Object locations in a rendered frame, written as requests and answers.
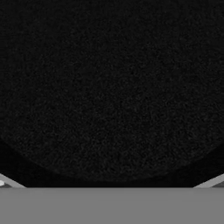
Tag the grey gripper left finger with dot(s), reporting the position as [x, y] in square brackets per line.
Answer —
[8, 182]

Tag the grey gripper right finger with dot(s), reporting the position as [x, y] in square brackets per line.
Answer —
[215, 182]

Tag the black round pan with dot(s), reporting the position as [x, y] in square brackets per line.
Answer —
[112, 87]

